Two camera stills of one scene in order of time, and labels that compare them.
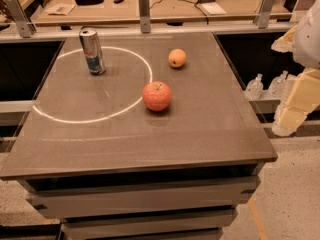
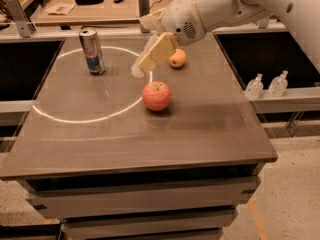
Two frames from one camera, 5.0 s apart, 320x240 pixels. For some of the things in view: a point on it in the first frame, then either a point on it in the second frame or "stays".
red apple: (157, 96) stays
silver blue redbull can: (92, 50) stays
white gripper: (308, 39) -> (179, 20)
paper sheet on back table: (60, 9) stays
